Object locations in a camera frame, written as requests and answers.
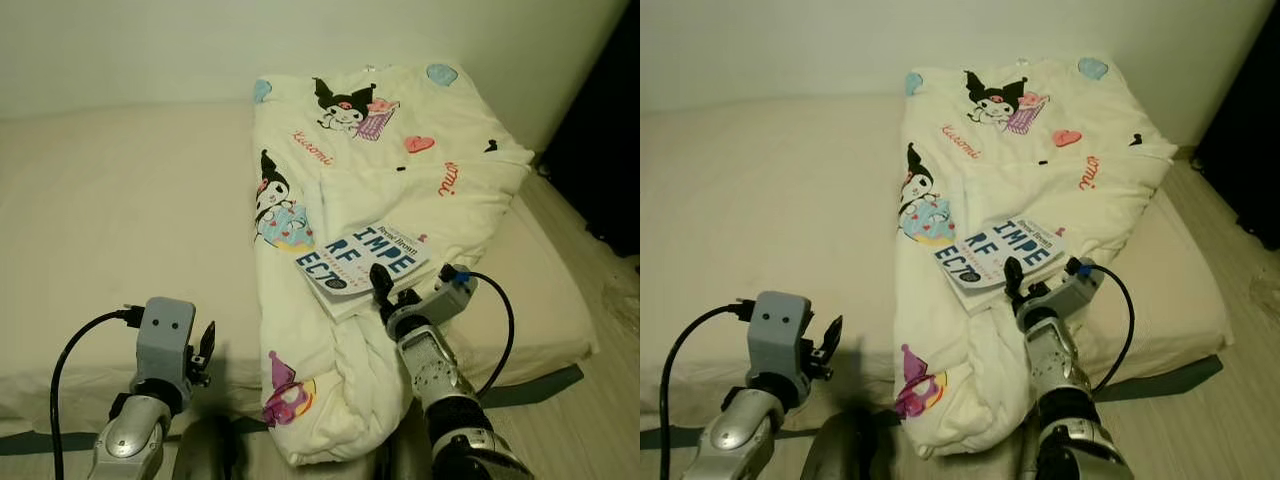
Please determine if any white book with blue letters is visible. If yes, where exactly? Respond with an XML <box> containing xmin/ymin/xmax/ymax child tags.
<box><xmin>295</xmin><ymin>222</ymin><xmax>433</xmax><ymax>321</ymax></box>
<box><xmin>935</xmin><ymin>215</ymin><xmax>1069</xmax><ymax>313</ymax></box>

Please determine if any cream quilt with cartoon print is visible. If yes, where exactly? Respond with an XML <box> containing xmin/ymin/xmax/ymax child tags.
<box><xmin>250</xmin><ymin>62</ymin><xmax>536</xmax><ymax>468</ymax></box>
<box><xmin>893</xmin><ymin>57</ymin><xmax>1179</xmax><ymax>459</ymax></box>

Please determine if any grey left robot leg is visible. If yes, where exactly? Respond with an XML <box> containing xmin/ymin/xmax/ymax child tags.
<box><xmin>798</xmin><ymin>410</ymin><xmax>873</xmax><ymax>480</ymax></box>
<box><xmin>172</xmin><ymin>413</ymin><xmax>241</xmax><ymax>480</ymax></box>

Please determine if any grey robot leg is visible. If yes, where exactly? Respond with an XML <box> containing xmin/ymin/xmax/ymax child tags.
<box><xmin>798</xmin><ymin>410</ymin><xmax>873</xmax><ymax>480</ymax></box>
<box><xmin>385</xmin><ymin>438</ymin><xmax>431</xmax><ymax>480</ymax></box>
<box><xmin>172</xmin><ymin>413</ymin><xmax>241</xmax><ymax>480</ymax></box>
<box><xmin>1012</xmin><ymin>420</ymin><xmax>1046</xmax><ymax>480</ymax></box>

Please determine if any mattress with beige sheet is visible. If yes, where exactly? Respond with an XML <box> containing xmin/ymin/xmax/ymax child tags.
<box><xmin>0</xmin><ymin>100</ymin><xmax>598</xmax><ymax>431</ymax></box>
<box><xmin>640</xmin><ymin>95</ymin><xmax>1233</xmax><ymax>426</ymax></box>

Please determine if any grey right robot leg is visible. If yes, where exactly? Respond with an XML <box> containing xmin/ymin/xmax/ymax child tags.
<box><xmin>385</xmin><ymin>438</ymin><xmax>431</xmax><ymax>480</ymax></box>
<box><xmin>1012</xmin><ymin>420</ymin><xmax>1046</xmax><ymax>480</ymax></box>

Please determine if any dark cabinet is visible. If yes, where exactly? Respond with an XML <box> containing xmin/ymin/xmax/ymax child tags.
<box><xmin>540</xmin><ymin>0</ymin><xmax>641</xmax><ymax>259</ymax></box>
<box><xmin>1195</xmin><ymin>75</ymin><xmax>1280</xmax><ymax>251</ymax></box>

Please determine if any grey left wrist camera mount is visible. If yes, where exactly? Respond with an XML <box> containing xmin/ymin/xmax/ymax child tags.
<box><xmin>747</xmin><ymin>290</ymin><xmax>813</xmax><ymax>381</ymax></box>
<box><xmin>135</xmin><ymin>297</ymin><xmax>198</xmax><ymax>386</ymax></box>

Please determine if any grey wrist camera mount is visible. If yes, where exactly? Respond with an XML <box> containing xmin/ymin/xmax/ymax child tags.
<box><xmin>135</xmin><ymin>297</ymin><xmax>198</xmax><ymax>386</ymax></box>
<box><xmin>1035</xmin><ymin>268</ymin><xmax>1104</xmax><ymax>321</ymax></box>
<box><xmin>405</xmin><ymin>275</ymin><xmax>479</xmax><ymax>326</ymax></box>
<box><xmin>747</xmin><ymin>290</ymin><xmax>813</xmax><ymax>381</ymax></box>

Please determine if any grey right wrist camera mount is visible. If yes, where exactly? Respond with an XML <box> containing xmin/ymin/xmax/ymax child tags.
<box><xmin>405</xmin><ymin>275</ymin><xmax>479</xmax><ymax>326</ymax></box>
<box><xmin>1035</xmin><ymin>268</ymin><xmax>1104</xmax><ymax>321</ymax></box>

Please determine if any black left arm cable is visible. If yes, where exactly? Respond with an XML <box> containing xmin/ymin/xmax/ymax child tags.
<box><xmin>50</xmin><ymin>305</ymin><xmax>146</xmax><ymax>480</ymax></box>
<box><xmin>658</xmin><ymin>298</ymin><xmax>758</xmax><ymax>480</ymax></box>

